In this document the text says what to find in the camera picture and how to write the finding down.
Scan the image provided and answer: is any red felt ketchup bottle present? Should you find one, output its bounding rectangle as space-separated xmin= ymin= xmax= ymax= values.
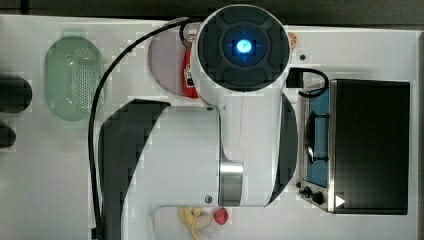
xmin=181 ymin=49 xmax=198 ymax=99

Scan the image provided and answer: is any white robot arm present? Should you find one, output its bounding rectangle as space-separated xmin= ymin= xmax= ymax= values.
xmin=98 ymin=4 xmax=298 ymax=240

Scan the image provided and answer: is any grey oval plate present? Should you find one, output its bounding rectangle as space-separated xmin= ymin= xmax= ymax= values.
xmin=148 ymin=30 xmax=185 ymax=96

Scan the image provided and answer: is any red toy fruit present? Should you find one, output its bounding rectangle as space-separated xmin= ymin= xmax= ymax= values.
xmin=214 ymin=208 xmax=229 ymax=225

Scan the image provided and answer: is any peeled toy banana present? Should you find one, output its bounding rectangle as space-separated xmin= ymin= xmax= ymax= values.
xmin=178 ymin=207 xmax=212 ymax=240

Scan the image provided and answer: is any orange slice toy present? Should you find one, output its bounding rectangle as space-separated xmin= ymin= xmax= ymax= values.
xmin=288 ymin=32 xmax=297 ymax=50

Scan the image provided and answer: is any green oval colander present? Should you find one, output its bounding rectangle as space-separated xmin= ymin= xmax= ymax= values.
xmin=44 ymin=28 xmax=104 ymax=127

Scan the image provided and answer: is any black toaster oven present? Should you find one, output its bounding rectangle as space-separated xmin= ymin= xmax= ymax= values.
xmin=297 ymin=79 xmax=410 ymax=215

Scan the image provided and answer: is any black cylinder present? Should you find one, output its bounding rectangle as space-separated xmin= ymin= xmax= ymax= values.
xmin=0 ymin=126 xmax=16 ymax=149
xmin=0 ymin=76 xmax=33 ymax=113

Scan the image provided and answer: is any black oven door handle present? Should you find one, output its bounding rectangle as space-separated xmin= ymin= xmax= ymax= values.
xmin=305 ymin=112 xmax=329 ymax=164

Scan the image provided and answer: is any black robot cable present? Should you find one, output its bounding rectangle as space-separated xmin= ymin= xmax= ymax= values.
xmin=87 ymin=16 xmax=201 ymax=240

